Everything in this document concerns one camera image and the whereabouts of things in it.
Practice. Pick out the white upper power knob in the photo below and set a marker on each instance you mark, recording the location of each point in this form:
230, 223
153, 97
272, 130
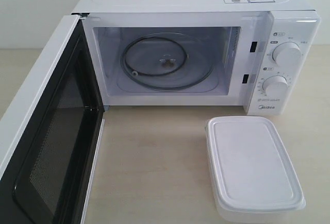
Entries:
286, 53

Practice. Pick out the white microwave oven body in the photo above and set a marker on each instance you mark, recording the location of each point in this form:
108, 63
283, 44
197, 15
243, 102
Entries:
240, 37

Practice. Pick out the white microwave door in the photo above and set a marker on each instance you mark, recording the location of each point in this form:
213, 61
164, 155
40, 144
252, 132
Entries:
50, 133

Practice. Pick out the glass turntable plate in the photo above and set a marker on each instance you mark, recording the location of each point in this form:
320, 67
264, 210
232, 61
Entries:
167, 61

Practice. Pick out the white lower timer knob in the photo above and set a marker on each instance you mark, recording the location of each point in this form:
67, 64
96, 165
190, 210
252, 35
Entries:
275, 86

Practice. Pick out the white lidded plastic container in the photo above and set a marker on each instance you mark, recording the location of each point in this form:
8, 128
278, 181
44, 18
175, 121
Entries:
252, 177

